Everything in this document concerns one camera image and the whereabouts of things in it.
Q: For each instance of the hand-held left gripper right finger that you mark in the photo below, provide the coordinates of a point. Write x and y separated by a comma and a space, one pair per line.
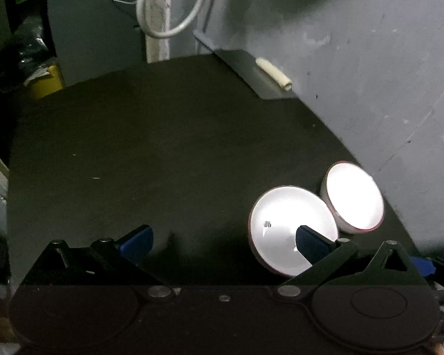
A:
310, 246

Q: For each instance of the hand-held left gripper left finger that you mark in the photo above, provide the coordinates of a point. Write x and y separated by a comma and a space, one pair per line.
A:
138, 242

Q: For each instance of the white ceramic bowl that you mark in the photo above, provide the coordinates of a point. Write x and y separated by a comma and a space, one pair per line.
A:
281, 222
355, 196

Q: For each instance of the white paper roll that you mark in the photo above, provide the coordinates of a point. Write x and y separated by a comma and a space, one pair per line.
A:
273, 74

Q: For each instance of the grey metal sheet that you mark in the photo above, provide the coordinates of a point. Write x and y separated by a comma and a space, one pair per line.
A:
251, 74

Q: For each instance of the yellow box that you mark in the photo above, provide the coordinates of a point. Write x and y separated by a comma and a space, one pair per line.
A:
46, 81

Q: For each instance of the dark grey cabinet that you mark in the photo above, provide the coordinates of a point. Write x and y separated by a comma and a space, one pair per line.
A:
92, 33

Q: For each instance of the black plastic bag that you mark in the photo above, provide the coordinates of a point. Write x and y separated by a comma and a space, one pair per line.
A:
22, 44

